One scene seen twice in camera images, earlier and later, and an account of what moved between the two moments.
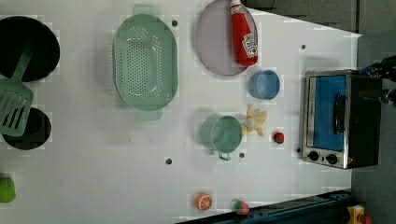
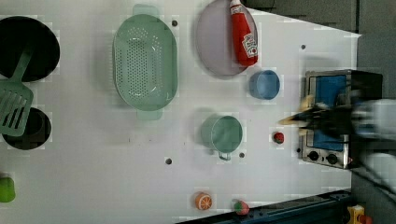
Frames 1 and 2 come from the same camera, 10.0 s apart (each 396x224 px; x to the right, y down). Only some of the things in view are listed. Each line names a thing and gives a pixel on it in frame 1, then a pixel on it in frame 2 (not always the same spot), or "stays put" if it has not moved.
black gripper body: [386, 67] -> [335, 120]
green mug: [222, 133] stays put
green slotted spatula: [16, 99] stays put
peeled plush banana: [255, 119] -> [307, 103]
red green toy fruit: [241, 207] stays put
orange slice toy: [204, 201] stays put
